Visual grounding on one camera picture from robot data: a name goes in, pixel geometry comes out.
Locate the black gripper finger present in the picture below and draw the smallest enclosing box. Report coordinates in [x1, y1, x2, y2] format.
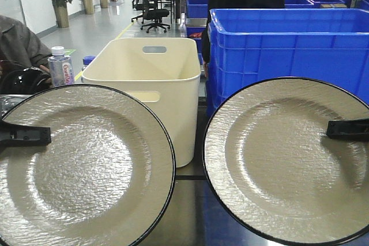
[326, 119, 368, 142]
[1, 120, 51, 152]

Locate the beige plate black rim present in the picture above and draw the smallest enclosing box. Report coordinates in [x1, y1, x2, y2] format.
[1, 85, 175, 245]
[203, 77, 368, 245]

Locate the black bag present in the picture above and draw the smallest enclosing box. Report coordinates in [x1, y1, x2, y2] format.
[1, 67, 51, 94]

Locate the clear water bottle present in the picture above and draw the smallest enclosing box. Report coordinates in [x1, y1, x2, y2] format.
[48, 46, 75, 87]

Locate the seated person grey jacket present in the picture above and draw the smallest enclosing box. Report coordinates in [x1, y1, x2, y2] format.
[1, 15, 51, 78]

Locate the upper blue plastic crate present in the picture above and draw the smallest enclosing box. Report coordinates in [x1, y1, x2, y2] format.
[206, 9, 368, 115]

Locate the blue capped bottle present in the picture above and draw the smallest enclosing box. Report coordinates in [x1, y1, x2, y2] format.
[81, 55, 95, 71]

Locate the cream plastic bin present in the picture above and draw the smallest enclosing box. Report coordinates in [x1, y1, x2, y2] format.
[82, 37, 201, 167]

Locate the black mesh office chair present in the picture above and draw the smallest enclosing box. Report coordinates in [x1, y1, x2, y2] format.
[140, 0, 171, 33]

